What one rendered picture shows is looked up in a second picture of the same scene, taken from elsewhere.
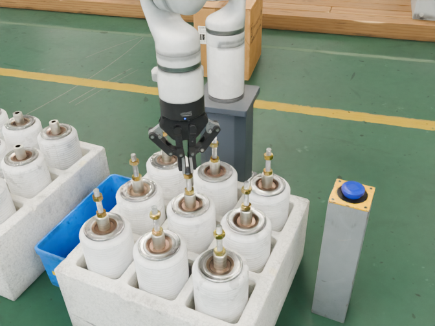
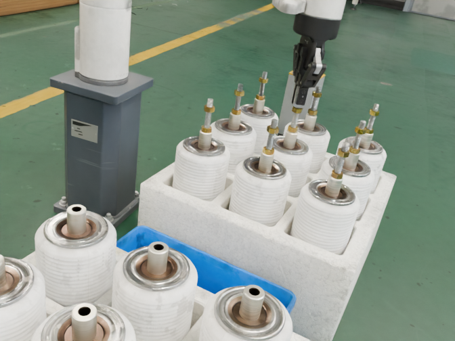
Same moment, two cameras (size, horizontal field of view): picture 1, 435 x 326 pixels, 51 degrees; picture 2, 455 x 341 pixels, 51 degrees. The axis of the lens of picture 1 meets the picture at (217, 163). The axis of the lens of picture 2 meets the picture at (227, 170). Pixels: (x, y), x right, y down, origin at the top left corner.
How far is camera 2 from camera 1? 122 cm
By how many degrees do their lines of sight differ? 76
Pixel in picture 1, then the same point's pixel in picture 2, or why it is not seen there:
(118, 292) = (372, 226)
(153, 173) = (224, 160)
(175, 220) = (308, 158)
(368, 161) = not seen: hidden behind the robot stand
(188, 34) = not seen: outside the picture
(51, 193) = not seen: hidden behind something
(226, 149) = (133, 140)
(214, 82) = (120, 58)
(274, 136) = (13, 155)
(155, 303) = (376, 207)
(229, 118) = (139, 96)
